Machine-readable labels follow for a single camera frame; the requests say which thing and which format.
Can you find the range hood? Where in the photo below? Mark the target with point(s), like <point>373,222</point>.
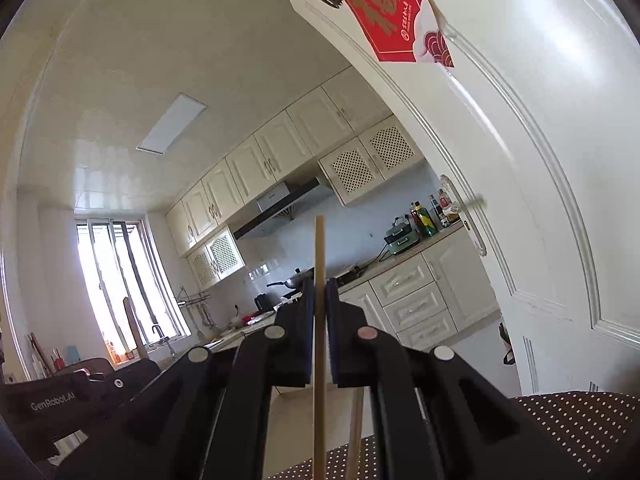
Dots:
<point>282,205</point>

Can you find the silver door handle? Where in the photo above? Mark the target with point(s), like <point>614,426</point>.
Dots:
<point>464,215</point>

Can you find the brown polka dot tablecloth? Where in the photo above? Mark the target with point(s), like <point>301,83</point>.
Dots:
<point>586,425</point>

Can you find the kitchen faucet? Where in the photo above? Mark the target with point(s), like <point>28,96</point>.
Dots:
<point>163,339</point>

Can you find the red fu paper decoration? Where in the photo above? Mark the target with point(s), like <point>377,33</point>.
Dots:
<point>403,31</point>

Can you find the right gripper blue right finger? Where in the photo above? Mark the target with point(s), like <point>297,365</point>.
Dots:
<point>426,408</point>

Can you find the wooden chopstick pile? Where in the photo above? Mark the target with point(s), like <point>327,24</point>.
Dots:
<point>133,325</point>

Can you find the wall utensil rack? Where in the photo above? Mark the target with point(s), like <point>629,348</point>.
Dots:
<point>195,306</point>

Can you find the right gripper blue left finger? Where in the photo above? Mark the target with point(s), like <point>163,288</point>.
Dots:
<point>206,416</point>

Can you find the black wok with lid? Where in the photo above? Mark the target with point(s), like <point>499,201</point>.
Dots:
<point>295,281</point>

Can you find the white door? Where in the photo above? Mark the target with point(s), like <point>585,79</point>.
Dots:
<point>537,125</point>

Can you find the ceiling light panel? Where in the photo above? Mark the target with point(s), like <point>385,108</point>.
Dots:
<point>177,117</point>

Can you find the gas stove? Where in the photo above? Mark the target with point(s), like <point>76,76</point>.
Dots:
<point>352,274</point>

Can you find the green bottle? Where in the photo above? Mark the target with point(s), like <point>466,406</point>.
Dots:
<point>423,220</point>

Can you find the dark sauce bottle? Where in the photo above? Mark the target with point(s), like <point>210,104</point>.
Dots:
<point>442,218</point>

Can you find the upper cream cabinets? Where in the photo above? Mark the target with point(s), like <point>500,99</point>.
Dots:
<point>341,132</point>

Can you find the window with bars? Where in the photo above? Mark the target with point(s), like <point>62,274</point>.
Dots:
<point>118,260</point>

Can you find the orange sauce bottle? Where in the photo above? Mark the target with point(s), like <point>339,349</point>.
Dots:
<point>448,209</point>

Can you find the cream cabinets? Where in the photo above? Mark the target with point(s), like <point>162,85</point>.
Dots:
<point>341,132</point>
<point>425,295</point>

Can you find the green electric cooker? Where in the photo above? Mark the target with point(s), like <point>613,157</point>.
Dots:
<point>401,236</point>

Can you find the lower cream cabinets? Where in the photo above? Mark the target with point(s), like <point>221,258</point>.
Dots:
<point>425,295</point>

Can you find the black electric kettle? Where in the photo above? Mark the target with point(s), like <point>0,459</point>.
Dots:
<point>263,303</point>

